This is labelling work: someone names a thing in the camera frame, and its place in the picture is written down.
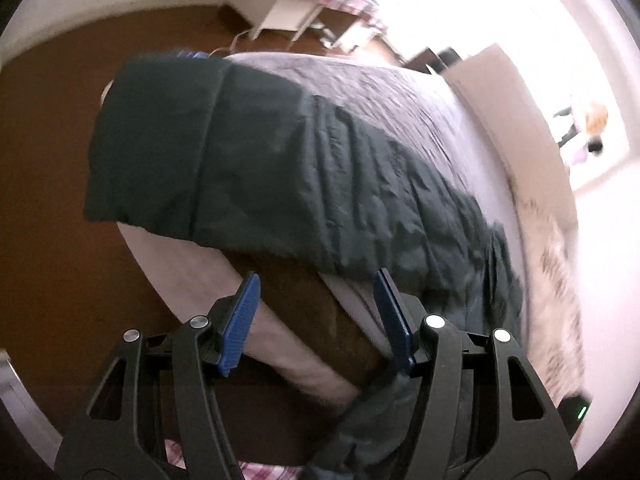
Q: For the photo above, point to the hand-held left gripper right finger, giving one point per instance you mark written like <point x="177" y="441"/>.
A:
<point x="395" y="320"/>

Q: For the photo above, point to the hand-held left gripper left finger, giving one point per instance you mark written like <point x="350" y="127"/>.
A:
<point x="240" y="325"/>

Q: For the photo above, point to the dark green puffer jacket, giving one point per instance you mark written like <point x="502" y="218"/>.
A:
<point x="275" y="170"/>

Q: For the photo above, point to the floral leaf print pillow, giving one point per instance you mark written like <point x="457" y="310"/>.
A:
<point x="555" y="300"/>

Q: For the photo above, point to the bed with grey sheet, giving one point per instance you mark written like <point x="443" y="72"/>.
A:
<point x="400" y="105"/>

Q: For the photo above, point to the beige headboard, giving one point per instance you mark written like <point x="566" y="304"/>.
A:
<point x="505" y="110"/>

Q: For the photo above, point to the dark furniture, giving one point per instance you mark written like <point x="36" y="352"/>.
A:
<point x="432" y="60"/>

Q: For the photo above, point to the orange object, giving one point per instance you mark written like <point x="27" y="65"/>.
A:
<point x="595" y="116"/>

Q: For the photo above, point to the white desk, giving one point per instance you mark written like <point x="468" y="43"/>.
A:
<point x="280" y="10"/>

